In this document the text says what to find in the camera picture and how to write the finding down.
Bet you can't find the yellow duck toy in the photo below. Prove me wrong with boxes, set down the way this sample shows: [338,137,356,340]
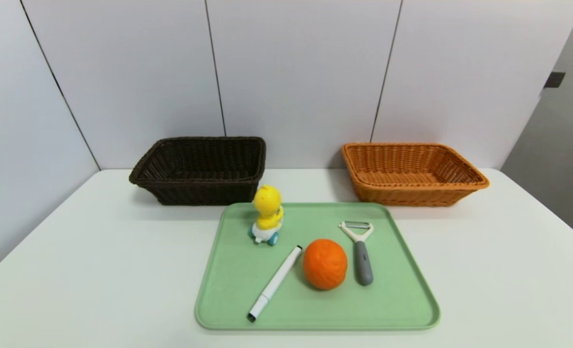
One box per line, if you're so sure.
[249,185,285,247]

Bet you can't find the orange wicker basket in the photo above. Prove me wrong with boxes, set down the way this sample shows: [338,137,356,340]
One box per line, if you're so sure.
[341,142,490,207]

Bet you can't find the light green plastic tray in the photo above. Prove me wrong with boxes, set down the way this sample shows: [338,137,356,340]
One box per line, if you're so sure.
[194,202,441,332]

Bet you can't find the orange fruit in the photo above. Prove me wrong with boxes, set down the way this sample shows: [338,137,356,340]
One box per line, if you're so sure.
[303,239,349,291]

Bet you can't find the white marker pen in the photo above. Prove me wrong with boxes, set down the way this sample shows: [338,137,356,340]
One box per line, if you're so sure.
[247,246,303,323]

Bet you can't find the dark brown wicker basket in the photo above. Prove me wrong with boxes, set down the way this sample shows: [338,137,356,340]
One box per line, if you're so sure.
[129,136,266,206]

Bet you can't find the white peeler with grey handle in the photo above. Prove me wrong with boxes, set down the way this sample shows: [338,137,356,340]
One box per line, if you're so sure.
[338,221,375,286]

